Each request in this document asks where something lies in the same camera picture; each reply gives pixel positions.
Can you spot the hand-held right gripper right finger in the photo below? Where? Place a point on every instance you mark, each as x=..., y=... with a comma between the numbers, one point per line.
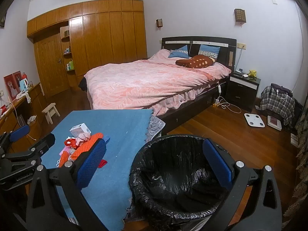
x=217, y=163

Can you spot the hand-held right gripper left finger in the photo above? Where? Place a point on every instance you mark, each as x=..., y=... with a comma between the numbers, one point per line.
x=91, y=164

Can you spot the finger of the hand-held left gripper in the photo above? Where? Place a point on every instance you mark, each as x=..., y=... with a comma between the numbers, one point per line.
x=45, y=141
x=20, y=131

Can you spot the pile of small clothes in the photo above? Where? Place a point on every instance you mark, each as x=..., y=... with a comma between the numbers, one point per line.
x=91, y=141

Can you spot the pink cloth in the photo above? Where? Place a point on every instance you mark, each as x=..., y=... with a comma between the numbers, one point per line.
x=84, y=137

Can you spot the trash bin with black bag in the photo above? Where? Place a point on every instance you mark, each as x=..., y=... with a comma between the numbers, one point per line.
x=173, y=163

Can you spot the red cloth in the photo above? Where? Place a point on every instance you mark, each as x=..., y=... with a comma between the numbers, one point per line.
x=103, y=163

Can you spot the white crumpled cloth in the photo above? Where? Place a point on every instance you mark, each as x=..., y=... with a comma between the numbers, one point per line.
x=32, y=119

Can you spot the red white wrapper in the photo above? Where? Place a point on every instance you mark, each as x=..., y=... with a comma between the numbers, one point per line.
x=69, y=142

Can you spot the small wooden stool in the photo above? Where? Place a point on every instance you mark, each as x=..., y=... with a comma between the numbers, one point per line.
x=50, y=108

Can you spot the wooden dresser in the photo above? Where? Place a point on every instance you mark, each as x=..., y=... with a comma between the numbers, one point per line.
x=36, y=101

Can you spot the white cardboard box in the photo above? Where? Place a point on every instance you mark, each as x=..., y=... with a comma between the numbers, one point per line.
x=80, y=128

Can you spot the blue white kettle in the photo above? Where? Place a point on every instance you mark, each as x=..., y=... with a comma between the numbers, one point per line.
x=24, y=84

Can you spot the dark wooden bed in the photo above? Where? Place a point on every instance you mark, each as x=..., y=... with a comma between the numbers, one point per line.
x=187, y=119

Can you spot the white bathroom scale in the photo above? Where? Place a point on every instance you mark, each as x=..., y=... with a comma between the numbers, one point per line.
x=254, y=120

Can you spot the white scale with red display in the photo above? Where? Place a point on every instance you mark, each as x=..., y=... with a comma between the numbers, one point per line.
x=274, y=122

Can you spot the grey quilted mat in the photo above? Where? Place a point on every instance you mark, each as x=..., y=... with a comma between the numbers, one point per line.
x=156, y=127

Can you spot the wooden door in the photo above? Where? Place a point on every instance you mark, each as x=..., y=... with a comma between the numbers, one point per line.
x=50, y=65

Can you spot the dark nightstand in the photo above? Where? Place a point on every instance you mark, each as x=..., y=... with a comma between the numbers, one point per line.
x=240, y=91

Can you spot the green bottle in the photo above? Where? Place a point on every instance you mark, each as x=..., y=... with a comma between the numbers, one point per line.
x=71, y=65

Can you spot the patterned curtain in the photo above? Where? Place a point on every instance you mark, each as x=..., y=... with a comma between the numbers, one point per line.
x=300, y=173

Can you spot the plaid bag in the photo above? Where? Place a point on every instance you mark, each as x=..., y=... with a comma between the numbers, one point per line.
x=276, y=101

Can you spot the pink blanket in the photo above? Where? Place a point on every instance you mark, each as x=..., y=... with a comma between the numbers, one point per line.
x=144, y=84

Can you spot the yellow plush toy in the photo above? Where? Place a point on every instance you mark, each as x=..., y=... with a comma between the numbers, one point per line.
x=252, y=73

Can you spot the brown dotted pillow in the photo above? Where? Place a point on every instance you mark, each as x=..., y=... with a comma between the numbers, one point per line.
x=195, y=62

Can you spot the blue pillow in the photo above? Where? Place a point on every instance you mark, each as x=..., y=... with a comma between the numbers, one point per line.
x=178, y=53
x=209, y=50

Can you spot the wooden wardrobe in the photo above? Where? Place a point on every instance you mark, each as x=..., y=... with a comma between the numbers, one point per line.
x=108, y=41

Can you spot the red photo frame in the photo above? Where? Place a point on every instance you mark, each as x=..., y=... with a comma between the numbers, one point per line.
x=12, y=85

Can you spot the wall outlet panel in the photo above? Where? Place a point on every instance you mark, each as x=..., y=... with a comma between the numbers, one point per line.
x=241, y=45

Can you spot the wooden wall lamp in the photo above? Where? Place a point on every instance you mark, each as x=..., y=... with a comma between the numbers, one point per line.
x=159, y=22
x=240, y=15

